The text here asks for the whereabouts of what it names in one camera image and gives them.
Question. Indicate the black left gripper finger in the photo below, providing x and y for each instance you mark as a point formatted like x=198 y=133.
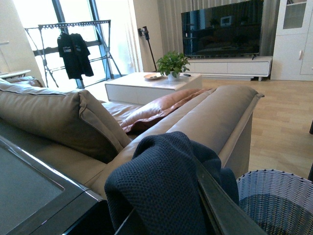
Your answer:
x=225 y=216

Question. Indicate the dark navy knitted garment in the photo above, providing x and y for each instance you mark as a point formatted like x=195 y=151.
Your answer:
x=160 y=183

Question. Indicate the grey front-load washing machine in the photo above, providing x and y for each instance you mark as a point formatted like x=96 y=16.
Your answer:
x=36 y=199

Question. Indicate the metal clothes drying rack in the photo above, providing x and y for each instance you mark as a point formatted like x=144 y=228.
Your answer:
x=102 y=28

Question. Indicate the woven blue laundry basket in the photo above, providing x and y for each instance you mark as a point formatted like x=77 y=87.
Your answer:
x=280 y=203

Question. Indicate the pink leather cushion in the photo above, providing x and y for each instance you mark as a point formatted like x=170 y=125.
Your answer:
x=150 y=114

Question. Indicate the white tv stand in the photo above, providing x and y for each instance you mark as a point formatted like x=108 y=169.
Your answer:
x=241 y=68

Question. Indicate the shallow beige dish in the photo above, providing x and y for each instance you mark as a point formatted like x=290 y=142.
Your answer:
x=153 y=76

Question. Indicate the white coffee table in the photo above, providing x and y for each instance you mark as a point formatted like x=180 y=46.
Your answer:
x=134 y=89

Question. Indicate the green potted plant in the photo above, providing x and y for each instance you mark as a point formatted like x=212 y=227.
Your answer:
x=172 y=64

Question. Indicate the beige leather sofa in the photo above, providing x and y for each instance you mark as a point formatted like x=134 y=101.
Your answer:
x=86 y=139

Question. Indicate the white display cabinet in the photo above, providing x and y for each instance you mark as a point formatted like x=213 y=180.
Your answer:
x=293 y=48

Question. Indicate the large black television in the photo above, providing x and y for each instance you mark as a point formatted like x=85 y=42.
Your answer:
x=223 y=31

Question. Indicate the black t-shirt on hanger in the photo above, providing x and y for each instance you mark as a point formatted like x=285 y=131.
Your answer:
x=75 y=54

